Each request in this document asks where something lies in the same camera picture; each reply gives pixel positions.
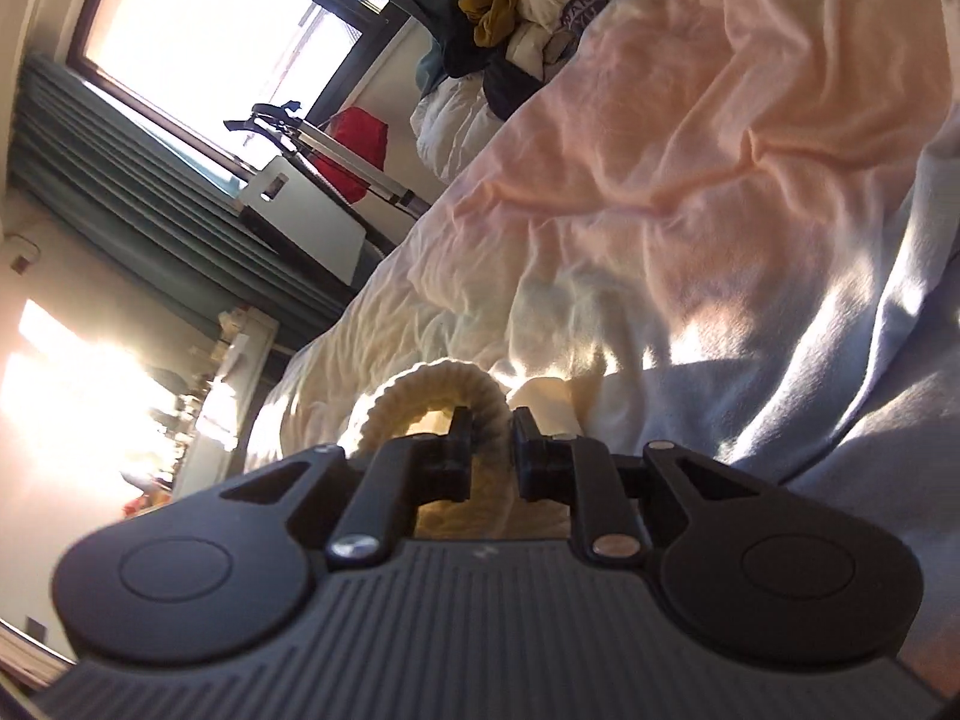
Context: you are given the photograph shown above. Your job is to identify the white garment with purple print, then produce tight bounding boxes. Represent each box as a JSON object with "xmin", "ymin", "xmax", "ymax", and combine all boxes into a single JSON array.
[{"xmin": 506, "ymin": 0, "xmax": 676, "ymax": 83}]

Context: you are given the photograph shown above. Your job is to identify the teal curtain beside dresser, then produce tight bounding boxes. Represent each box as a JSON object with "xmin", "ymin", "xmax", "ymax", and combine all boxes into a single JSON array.
[{"xmin": 11, "ymin": 52, "xmax": 376, "ymax": 350}]

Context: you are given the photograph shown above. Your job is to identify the orange box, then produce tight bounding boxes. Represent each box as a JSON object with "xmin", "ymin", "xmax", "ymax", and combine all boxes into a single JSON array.
[{"xmin": 124, "ymin": 487, "xmax": 173, "ymax": 518}]

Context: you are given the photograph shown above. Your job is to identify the dark framed window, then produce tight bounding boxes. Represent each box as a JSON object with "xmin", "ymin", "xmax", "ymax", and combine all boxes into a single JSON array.
[{"xmin": 67, "ymin": 0, "xmax": 410, "ymax": 196}]

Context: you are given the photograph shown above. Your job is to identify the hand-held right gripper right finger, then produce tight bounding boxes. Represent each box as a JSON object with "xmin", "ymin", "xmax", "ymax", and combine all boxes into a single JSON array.
[{"xmin": 511, "ymin": 406, "xmax": 758, "ymax": 565}]

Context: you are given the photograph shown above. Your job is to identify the red bag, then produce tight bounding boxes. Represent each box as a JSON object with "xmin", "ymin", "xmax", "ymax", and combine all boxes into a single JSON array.
[{"xmin": 311, "ymin": 106, "xmax": 389, "ymax": 203}]

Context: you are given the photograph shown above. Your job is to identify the white duvet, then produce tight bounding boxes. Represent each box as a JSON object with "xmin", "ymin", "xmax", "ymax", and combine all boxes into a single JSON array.
[{"xmin": 411, "ymin": 75, "xmax": 500, "ymax": 181}]

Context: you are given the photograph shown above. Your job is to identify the white floor appliance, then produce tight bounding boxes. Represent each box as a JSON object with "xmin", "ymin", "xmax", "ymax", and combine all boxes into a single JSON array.
[{"xmin": 238, "ymin": 152, "xmax": 370, "ymax": 287}]

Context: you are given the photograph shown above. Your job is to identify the teal cloth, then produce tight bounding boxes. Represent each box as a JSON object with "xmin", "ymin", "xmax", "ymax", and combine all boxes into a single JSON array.
[{"xmin": 416, "ymin": 37, "xmax": 451, "ymax": 98}]

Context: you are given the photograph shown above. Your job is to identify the folded metal tripod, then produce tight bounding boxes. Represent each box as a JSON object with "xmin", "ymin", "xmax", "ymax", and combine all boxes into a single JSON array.
[{"xmin": 223, "ymin": 100, "xmax": 432, "ymax": 212}]

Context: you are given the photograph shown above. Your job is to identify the white dresser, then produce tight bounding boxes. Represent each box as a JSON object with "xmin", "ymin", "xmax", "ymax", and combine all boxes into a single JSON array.
[{"xmin": 120, "ymin": 307, "xmax": 280, "ymax": 518}]

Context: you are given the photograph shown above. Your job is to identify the black garment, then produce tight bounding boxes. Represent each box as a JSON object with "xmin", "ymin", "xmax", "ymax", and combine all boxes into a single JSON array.
[{"xmin": 442, "ymin": 34, "xmax": 556, "ymax": 121}]

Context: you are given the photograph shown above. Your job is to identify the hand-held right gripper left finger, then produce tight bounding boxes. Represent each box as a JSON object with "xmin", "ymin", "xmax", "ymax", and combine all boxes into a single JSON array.
[{"xmin": 202, "ymin": 405, "xmax": 475, "ymax": 569}]

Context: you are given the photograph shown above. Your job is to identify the cream pants with black stripe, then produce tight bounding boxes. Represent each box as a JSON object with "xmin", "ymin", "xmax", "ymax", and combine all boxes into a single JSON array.
[{"xmin": 346, "ymin": 361, "xmax": 593, "ymax": 541}]

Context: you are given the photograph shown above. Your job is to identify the pink and blue bed blanket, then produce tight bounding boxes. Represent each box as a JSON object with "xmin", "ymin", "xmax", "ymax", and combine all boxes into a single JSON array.
[{"xmin": 244, "ymin": 0, "xmax": 960, "ymax": 691}]

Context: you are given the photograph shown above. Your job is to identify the row of cosmetic bottles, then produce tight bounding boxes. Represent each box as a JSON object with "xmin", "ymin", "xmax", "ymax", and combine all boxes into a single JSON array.
[{"xmin": 161, "ymin": 382, "xmax": 226, "ymax": 451}]

